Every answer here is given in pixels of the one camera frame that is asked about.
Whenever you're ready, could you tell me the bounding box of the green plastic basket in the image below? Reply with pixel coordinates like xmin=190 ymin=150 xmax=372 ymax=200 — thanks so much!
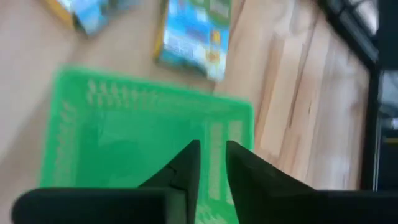
xmin=39 ymin=63 xmax=256 ymax=224

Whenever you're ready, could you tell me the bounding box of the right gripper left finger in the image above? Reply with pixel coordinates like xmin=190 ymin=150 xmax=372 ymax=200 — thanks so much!
xmin=11 ymin=139 xmax=202 ymax=224

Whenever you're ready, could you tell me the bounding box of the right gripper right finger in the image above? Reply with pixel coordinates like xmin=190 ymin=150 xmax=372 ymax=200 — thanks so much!
xmin=225 ymin=139 xmax=398 ymax=224

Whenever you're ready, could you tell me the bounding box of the black aluminium rig frame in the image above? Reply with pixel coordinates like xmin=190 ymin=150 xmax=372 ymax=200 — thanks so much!
xmin=317 ymin=0 xmax=398 ymax=191

